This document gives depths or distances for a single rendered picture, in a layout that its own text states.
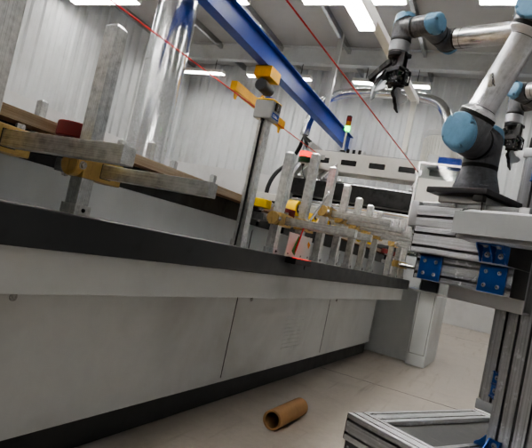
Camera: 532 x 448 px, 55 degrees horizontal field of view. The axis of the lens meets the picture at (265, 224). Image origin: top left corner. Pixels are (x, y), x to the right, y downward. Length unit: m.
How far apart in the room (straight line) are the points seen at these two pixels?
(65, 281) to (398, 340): 3.92
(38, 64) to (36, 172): 9.09
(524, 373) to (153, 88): 5.20
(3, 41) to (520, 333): 1.62
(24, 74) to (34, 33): 0.74
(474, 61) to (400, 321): 6.70
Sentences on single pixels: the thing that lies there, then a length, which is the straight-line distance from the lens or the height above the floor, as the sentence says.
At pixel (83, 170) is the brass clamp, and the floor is 0.80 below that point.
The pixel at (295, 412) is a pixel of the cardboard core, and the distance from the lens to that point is 2.35.
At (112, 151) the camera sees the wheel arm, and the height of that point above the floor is 0.81.
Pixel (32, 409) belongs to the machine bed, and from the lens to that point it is 1.58.
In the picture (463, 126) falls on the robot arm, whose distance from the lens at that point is 1.73.
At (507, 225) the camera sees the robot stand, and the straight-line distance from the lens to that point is 1.57.
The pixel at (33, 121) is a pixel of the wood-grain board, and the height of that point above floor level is 0.88.
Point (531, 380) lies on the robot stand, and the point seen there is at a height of 0.49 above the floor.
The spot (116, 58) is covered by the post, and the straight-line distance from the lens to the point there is 1.23.
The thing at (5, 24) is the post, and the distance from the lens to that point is 1.06.
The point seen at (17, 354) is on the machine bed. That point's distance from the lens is 1.47.
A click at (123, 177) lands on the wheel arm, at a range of 1.16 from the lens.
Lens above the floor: 0.72
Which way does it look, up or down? 3 degrees up
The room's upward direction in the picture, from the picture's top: 12 degrees clockwise
